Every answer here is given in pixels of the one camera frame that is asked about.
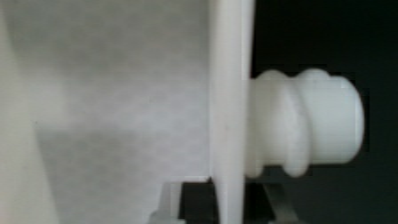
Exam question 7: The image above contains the white cabinet body box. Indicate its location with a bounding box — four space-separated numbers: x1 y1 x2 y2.
0 0 254 224

